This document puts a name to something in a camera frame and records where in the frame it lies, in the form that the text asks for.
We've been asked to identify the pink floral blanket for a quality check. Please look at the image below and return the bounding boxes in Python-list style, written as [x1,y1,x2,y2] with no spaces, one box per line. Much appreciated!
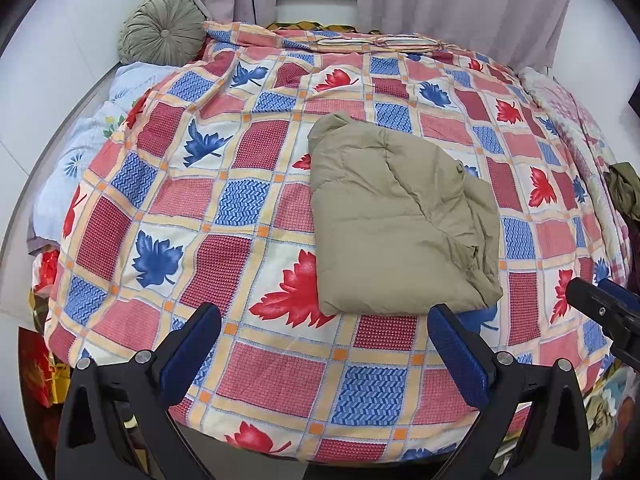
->
[517,65,631,281]

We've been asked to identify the leaf print checked quilt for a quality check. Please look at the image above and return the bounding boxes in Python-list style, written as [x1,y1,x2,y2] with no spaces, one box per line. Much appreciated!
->
[44,20,628,463]

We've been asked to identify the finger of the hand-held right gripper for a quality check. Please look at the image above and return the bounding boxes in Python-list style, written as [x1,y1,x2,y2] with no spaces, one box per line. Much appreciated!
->
[597,278,640,312]
[566,277,640,361]

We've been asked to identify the striped pillow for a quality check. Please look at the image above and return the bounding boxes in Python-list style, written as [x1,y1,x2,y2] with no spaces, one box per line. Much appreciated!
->
[314,32,453,57]

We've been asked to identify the light blue floral pillow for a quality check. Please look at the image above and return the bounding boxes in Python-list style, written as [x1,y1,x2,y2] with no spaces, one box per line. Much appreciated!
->
[32,62,173,253]

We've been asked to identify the wide grey curtain panel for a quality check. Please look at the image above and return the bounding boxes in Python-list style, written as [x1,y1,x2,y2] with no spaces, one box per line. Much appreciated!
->
[357,0,576,68]

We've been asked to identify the red gift bag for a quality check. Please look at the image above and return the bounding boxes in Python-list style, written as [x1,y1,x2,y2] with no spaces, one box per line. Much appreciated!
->
[19,331,72,409]

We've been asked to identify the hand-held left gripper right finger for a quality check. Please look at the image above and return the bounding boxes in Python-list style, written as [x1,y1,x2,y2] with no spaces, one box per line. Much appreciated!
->
[429,304,593,480]

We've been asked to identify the olive green garment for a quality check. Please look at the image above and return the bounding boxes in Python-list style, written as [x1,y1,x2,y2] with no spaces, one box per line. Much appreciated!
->
[602,161,640,221]

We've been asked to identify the white window sill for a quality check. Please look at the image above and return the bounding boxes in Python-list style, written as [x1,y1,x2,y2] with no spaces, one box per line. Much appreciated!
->
[274,0,360,29]

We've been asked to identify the round green pleated cushion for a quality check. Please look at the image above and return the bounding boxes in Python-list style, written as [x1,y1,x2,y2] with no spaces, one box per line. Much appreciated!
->
[118,0,207,67]

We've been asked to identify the khaki puffer jacket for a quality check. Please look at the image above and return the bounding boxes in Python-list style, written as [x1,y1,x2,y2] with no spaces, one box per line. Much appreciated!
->
[306,112,503,317]

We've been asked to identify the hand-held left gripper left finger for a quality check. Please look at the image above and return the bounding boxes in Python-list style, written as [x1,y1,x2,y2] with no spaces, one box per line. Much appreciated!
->
[55,302,222,480]

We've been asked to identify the yellow green patterned sheet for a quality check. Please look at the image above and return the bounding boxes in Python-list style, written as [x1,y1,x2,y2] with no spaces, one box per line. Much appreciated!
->
[265,19,323,32]

